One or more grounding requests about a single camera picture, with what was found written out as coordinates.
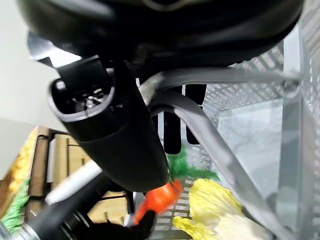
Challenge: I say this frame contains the yellow-green napa cabbage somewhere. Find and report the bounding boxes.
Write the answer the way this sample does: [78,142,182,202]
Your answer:
[172,177,266,240]

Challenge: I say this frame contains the green leafy vegetable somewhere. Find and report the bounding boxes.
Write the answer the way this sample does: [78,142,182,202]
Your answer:
[0,177,32,235]

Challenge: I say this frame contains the grey basket handle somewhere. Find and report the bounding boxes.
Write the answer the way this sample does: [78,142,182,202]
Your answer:
[148,91,291,240]
[138,67,302,95]

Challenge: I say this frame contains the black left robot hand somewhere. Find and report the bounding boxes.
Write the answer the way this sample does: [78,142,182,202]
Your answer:
[31,159,157,240]

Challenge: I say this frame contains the grey metal mesh basket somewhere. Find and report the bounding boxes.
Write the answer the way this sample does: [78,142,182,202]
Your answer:
[124,0,320,240]

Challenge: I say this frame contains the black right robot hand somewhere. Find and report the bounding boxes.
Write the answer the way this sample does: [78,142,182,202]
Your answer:
[14,0,305,193]

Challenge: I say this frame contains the orange carrot with green top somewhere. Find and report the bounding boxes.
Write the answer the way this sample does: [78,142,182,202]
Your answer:
[133,144,221,226]

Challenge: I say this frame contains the wooden crate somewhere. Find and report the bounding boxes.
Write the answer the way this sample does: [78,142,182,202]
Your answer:
[0,126,131,226]

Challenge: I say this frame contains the yellow corn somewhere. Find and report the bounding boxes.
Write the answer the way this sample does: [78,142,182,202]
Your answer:
[8,128,38,193]

